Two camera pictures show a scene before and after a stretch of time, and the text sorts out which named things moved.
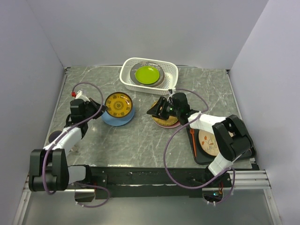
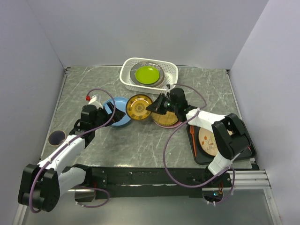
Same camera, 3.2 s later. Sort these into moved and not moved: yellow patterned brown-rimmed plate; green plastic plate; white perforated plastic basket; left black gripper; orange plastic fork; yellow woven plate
Moved: left black gripper; yellow patterned brown-rimmed plate
Not moved: orange plastic fork; yellow woven plate; green plastic plate; white perforated plastic basket
